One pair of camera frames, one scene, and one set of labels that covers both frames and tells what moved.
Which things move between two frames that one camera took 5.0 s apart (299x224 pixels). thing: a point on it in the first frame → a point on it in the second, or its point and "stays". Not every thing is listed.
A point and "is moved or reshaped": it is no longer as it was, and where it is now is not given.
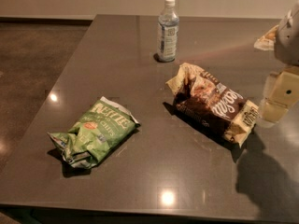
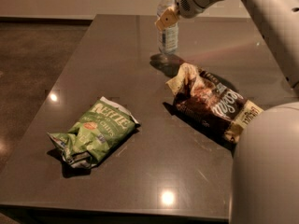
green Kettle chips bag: [97, 130] stays
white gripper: [288, 42] → [191, 3]
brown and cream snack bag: [208, 101] stays
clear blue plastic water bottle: [168, 24] is moved or reshaped
